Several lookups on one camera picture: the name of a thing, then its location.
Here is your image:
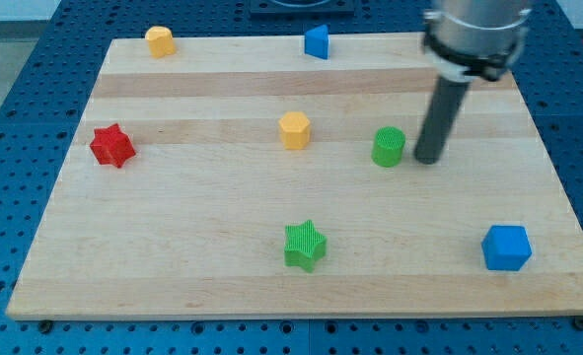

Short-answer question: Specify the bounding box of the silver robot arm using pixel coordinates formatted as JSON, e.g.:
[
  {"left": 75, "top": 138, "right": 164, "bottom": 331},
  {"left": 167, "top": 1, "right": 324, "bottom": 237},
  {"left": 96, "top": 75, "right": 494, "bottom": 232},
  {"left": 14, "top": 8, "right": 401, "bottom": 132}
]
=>
[{"left": 422, "top": 0, "right": 532, "bottom": 83}]

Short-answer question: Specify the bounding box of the wooden board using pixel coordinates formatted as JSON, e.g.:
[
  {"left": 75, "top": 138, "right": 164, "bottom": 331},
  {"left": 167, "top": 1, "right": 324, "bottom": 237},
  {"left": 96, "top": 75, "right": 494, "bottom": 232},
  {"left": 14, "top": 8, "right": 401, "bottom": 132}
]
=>
[{"left": 7, "top": 34, "right": 583, "bottom": 320}]

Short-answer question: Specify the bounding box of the yellow hexagon block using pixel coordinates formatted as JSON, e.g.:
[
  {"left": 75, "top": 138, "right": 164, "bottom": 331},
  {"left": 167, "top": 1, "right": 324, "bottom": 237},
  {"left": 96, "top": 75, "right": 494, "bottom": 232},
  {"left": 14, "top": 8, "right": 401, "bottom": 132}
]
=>
[{"left": 278, "top": 111, "right": 311, "bottom": 150}]

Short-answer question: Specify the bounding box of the green star block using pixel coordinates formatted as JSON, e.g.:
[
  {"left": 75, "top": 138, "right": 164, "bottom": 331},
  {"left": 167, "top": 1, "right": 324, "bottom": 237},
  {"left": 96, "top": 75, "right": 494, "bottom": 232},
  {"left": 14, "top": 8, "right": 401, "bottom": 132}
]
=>
[{"left": 283, "top": 220, "right": 328, "bottom": 273}]

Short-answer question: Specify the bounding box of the green cylinder block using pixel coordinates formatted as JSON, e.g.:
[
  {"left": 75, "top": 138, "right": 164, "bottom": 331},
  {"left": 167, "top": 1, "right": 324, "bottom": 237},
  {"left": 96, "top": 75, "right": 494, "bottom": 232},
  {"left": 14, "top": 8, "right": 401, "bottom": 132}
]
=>
[{"left": 371, "top": 126, "right": 405, "bottom": 168}]

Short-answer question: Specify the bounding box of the blue triangle block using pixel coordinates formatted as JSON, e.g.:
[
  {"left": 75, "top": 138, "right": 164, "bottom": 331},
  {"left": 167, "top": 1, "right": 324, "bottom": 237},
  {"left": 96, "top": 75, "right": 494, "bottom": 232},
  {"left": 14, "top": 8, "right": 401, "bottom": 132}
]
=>
[{"left": 304, "top": 25, "right": 329, "bottom": 59}]

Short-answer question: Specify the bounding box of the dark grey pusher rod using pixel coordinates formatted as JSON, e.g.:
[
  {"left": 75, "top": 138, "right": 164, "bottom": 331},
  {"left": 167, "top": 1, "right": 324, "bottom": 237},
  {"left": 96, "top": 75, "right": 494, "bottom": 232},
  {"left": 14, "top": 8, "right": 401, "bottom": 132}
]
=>
[{"left": 414, "top": 76, "right": 471, "bottom": 165}]

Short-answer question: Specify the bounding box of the red star block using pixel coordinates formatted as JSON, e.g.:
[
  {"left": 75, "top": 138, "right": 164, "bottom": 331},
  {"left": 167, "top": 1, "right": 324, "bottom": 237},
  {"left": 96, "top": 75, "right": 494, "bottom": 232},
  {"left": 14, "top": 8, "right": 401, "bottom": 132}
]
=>
[{"left": 90, "top": 123, "right": 136, "bottom": 169}]

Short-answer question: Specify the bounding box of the blue cube block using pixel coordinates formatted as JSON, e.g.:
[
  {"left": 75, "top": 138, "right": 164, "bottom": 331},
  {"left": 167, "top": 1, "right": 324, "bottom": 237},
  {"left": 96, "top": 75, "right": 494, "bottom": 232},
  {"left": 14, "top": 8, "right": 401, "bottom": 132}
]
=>
[{"left": 481, "top": 225, "right": 533, "bottom": 271}]

